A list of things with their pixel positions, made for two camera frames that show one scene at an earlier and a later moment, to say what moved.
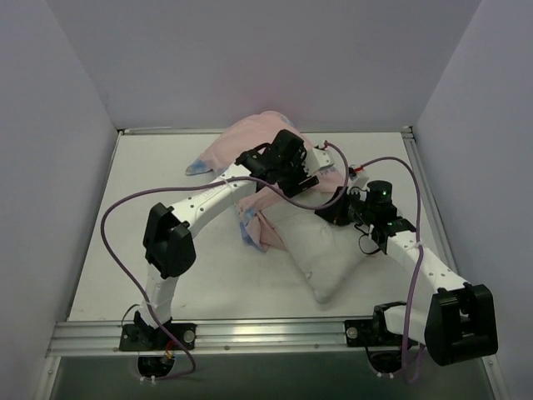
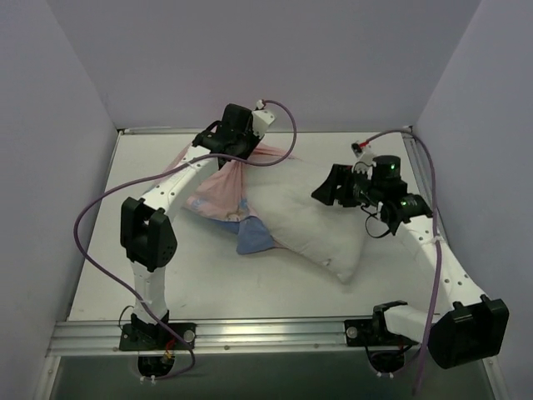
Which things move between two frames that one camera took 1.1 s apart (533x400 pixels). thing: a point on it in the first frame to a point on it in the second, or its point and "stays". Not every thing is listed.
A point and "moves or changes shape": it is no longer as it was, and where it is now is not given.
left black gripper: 303,184 to 232,151
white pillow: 323,247 moves or changes shape
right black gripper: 333,212 to 342,190
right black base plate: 371,333 stays
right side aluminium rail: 420,172 stays
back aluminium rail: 223,131 stays
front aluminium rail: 72,337 stays
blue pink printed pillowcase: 257,218 moves or changes shape
